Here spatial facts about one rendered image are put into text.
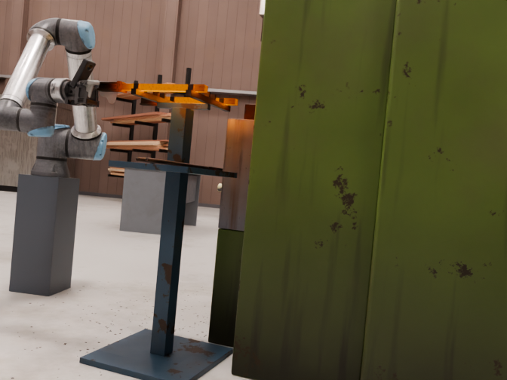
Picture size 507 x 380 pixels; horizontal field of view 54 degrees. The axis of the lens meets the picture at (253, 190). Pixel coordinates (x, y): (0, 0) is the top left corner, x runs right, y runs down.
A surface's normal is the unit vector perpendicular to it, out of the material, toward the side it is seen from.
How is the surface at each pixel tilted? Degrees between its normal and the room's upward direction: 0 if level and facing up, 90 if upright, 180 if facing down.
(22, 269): 90
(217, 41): 90
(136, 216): 90
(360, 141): 90
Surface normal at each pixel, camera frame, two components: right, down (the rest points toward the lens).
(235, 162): -0.31, -0.01
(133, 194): -0.04, 0.01
